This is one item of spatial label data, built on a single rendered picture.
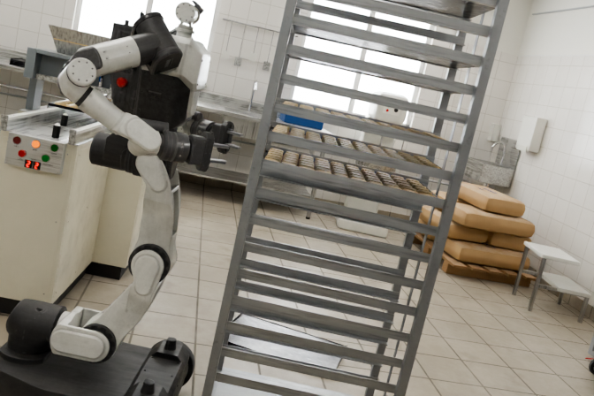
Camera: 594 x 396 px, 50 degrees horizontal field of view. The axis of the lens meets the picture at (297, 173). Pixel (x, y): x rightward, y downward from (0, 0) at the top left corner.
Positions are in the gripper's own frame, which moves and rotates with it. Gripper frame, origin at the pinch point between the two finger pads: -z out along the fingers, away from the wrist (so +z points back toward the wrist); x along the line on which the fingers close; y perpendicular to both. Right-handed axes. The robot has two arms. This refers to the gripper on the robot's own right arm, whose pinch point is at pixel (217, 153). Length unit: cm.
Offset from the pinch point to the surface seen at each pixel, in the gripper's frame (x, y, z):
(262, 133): 9.1, -7.9, -9.8
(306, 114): 17.6, -11.0, -21.3
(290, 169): 0.0, -10.5, -20.4
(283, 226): -18.3, -11.5, -22.0
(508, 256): -82, 184, -366
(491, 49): 49, -38, -63
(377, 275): -27, -28, -50
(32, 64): 3, 188, 33
